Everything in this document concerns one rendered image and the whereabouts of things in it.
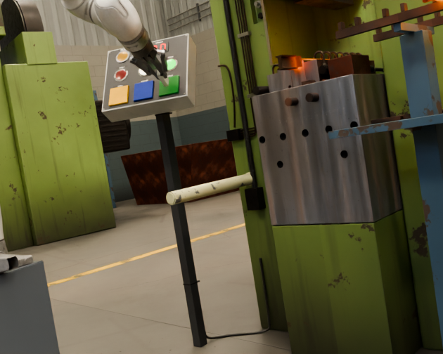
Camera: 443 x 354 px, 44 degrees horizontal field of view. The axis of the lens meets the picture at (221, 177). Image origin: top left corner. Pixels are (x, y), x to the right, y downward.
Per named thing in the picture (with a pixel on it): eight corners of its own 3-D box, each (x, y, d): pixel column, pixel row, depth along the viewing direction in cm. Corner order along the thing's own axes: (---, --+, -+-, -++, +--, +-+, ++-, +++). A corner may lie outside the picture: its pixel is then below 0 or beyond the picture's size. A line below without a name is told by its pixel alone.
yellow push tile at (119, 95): (126, 101, 200) (128, 84, 203) (108, 105, 202) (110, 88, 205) (129, 104, 202) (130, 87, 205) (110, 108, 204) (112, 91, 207)
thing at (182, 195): (176, 206, 182) (174, 190, 182) (166, 206, 186) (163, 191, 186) (256, 185, 215) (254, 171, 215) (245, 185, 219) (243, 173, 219)
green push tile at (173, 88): (177, 91, 195) (178, 74, 198) (158, 95, 197) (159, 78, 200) (179, 94, 196) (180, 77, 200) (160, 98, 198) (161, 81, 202)
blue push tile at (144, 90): (151, 96, 197) (152, 79, 201) (133, 100, 199) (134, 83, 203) (154, 99, 199) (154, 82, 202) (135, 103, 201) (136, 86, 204)
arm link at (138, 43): (141, 38, 168) (150, 50, 173) (143, 15, 172) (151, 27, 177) (114, 45, 170) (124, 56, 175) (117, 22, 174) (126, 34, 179)
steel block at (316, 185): (373, 222, 165) (352, 74, 162) (271, 225, 190) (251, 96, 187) (439, 191, 207) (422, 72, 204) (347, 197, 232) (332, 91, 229)
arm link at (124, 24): (151, 22, 169) (122, 9, 175) (128, -13, 156) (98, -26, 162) (129, 48, 167) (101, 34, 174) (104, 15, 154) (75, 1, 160)
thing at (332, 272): (395, 374, 167) (373, 223, 165) (291, 357, 192) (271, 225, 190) (456, 312, 209) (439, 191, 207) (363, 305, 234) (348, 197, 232)
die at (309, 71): (320, 83, 176) (316, 56, 176) (269, 94, 189) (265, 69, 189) (377, 81, 208) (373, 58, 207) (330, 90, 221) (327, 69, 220)
